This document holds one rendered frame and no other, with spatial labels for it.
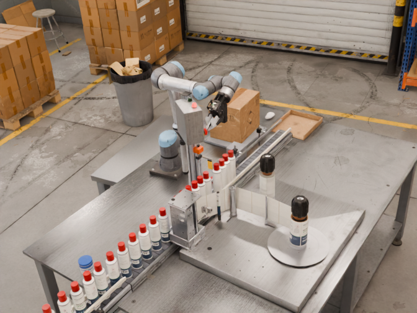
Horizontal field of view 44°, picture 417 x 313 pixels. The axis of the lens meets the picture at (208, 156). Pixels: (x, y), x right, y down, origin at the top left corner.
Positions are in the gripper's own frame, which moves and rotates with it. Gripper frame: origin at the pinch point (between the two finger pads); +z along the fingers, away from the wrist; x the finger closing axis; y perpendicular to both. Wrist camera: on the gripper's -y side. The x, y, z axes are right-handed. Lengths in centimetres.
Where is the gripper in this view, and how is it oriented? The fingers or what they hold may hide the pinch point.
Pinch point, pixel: (208, 129)
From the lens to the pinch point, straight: 274.0
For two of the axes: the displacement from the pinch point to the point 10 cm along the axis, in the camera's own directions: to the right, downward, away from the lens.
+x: 8.2, 2.6, -5.1
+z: -4.6, 8.3, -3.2
